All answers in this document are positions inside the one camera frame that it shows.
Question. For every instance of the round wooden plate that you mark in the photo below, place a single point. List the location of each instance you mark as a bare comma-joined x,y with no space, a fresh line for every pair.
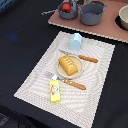
77,62

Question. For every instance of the white woven placemat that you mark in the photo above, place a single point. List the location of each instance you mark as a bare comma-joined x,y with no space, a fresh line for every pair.
76,106

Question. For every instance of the grey pot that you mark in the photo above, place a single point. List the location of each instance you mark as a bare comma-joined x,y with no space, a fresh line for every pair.
91,13
71,15

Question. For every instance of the red tomato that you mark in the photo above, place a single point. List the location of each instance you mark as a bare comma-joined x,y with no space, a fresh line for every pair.
66,8

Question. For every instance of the yellow butter box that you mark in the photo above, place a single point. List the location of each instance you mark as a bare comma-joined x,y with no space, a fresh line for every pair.
54,91

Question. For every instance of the wooden handled fork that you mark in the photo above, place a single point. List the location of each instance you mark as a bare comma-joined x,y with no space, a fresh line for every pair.
69,82

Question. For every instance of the beige bowl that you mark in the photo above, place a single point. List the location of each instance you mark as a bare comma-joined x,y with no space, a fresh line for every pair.
123,14

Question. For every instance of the light blue milk carton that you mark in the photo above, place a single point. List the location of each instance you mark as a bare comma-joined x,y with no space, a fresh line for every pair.
75,43

